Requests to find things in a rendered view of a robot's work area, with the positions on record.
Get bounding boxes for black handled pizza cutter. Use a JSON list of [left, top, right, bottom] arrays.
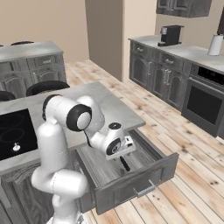
[[119, 155, 131, 172]]

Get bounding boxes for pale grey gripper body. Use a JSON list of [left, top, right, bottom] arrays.
[[105, 143, 137, 162]]

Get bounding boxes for grey wall cupboards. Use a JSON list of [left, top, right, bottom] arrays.
[[155, 0, 214, 19]]

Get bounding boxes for black oven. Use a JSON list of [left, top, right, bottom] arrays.
[[180, 62, 224, 138]]

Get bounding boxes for black hob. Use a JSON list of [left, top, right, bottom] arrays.
[[0, 108, 39, 162]]

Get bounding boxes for grey island cupboard run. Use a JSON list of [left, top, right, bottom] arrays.
[[0, 40, 67, 99]]

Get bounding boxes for white paper towel roll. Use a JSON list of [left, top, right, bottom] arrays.
[[206, 33, 224, 57]]

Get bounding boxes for grey counter cupboard run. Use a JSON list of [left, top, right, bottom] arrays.
[[129, 35, 193, 112]]

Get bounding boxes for grey cupboard door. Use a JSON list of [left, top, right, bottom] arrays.
[[0, 164, 74, 224]]

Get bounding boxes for silver drawer handle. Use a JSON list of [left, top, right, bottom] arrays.
[[133, 178, 157, 199]]

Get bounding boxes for black round stool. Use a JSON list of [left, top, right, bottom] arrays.
[[25, 80, 71, 97], [10, 40, 35, 46], [0, 90, 17, 102]]

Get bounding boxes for grey wooden drawer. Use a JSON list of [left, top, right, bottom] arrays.
[[73, 129, 179, 216]]

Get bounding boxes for black coffee machine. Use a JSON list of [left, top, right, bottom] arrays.
[[157, 24, 186, 48]]

